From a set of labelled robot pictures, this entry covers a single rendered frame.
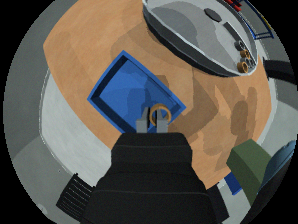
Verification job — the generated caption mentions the bronze bushing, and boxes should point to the bronze bushing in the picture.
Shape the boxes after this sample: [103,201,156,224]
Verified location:
[237,62,248,73]
[240,49,250,59]
[150,103,171,126]

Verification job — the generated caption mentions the blue crate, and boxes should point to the blue crate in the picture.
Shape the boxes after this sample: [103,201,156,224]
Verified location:
[87,50,187,133]

